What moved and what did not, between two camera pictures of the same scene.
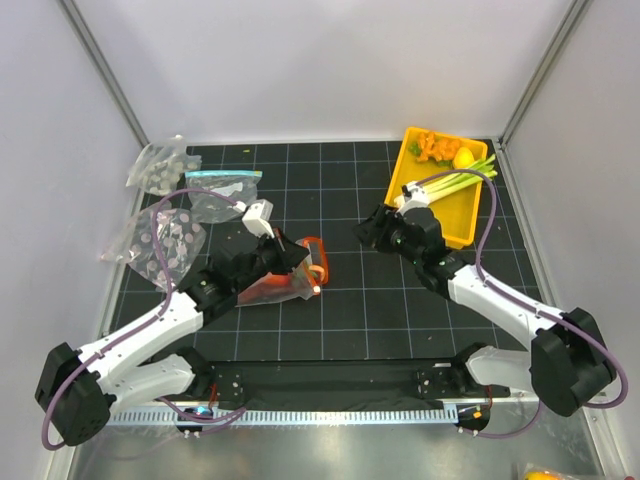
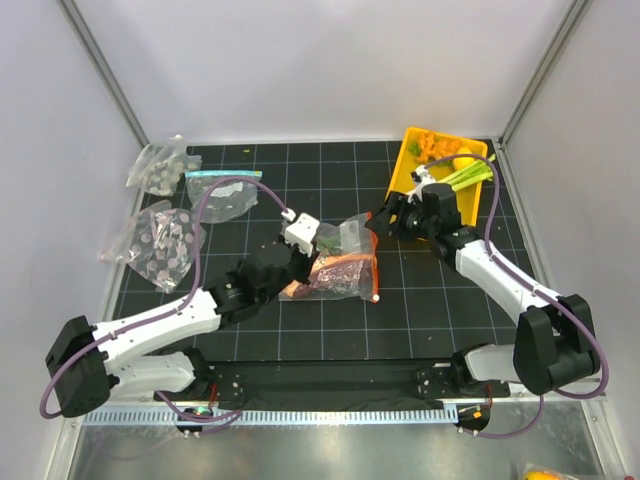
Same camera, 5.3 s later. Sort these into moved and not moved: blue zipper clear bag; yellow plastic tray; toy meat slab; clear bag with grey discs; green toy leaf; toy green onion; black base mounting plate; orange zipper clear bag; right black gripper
Moved: toy meat slab; orange zipper clear bag; right black gripper
Not moved: black base mounting plate; clear bag with grey discs; green toy leaf; toy green onion; yellow plastic tray; blue zipper clear bag
